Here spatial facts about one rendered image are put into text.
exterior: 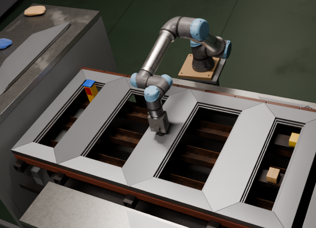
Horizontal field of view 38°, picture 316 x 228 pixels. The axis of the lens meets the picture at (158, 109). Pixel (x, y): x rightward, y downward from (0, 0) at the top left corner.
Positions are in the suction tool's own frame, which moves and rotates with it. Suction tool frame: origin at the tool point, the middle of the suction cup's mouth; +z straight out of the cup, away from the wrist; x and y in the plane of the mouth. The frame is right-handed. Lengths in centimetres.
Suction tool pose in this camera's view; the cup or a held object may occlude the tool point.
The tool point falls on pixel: (161, 134)
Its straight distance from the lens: 247.2
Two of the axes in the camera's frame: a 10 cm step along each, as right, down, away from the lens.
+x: 3.2, -6.8, 6.6
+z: 1.8, 7.2, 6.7
